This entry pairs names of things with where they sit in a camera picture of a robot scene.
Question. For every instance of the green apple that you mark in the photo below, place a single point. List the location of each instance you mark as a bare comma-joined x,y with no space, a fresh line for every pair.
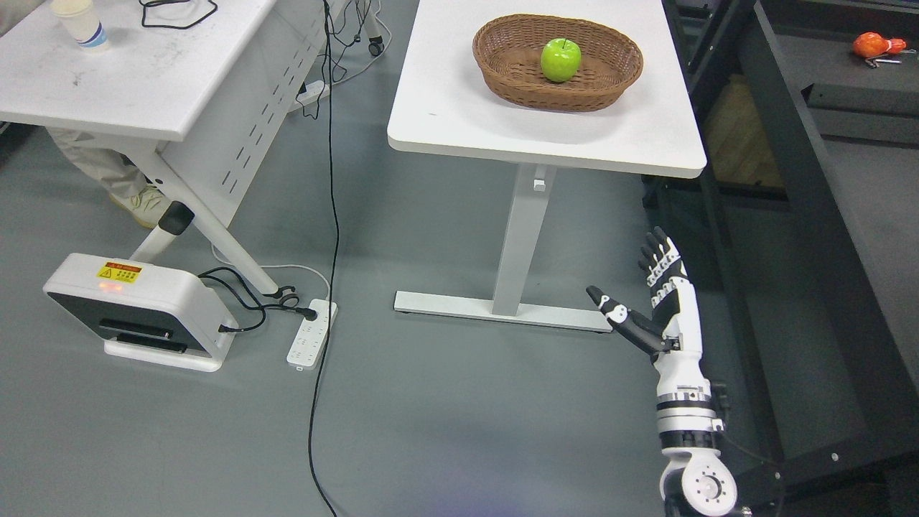
560,60

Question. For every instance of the person's leg and shoe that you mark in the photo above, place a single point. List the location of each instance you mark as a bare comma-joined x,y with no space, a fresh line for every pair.
126,185

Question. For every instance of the black metal shelf rack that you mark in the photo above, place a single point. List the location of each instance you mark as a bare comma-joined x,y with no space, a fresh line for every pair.
806,221

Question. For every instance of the white paper cup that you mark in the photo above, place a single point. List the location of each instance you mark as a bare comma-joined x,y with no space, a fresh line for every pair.
82,23

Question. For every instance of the white table with metal leg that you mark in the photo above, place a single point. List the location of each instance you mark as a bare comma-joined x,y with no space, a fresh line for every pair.
442,106

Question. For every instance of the white folding desk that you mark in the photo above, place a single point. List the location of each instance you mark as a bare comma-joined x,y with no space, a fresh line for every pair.
195,103

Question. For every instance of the orange toy on shelf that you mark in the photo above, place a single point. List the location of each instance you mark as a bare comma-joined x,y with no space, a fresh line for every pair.
871,44

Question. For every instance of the brown wicker basket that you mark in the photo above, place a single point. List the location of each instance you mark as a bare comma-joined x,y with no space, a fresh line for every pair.
508,51

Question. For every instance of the white charging dock device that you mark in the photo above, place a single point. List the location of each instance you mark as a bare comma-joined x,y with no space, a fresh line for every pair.
141,311

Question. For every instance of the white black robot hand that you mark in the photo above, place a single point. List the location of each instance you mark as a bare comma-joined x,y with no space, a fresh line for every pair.
672,336

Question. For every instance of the white power strip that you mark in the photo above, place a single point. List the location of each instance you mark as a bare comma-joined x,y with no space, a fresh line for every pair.
310,93
309,344

